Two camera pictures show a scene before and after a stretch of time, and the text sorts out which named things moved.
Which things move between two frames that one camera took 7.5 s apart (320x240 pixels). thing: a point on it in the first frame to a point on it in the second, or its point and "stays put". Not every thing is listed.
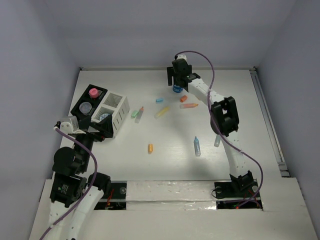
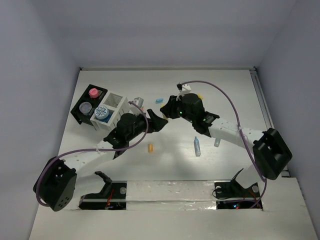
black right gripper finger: [170, 73] to [170, 109]
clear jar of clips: [85, 108] stays put
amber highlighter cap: [150, 148] stays put
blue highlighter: [197, 146] stays put
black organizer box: [85, 98] stays put
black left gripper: [105, 127] to [155, 123]
